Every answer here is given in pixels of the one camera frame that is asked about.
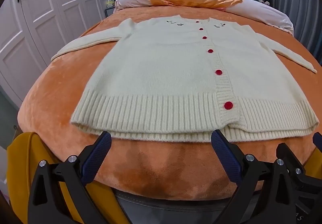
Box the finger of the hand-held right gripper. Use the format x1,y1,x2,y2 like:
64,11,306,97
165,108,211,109
312,132,322,154
276,142,309,180

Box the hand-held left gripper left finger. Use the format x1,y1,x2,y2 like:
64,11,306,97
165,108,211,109
27,131,112,224

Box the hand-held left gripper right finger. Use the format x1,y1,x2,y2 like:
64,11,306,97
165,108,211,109
211,129,296,224

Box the white knit cardigan red buttons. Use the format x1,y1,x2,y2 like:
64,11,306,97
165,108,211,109
51,15,320,142

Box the orange plush blanket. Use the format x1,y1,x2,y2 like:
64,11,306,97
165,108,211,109
17,7,322,200

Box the person's yellow clothing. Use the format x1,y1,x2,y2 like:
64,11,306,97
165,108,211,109
6,132,129,224

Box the grey bed base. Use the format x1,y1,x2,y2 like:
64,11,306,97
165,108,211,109
113,187,252,224

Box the white duvet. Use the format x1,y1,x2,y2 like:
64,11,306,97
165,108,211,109
114,0,294,35

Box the white wardrobe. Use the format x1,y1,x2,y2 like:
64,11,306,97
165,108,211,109
0,0,111,109

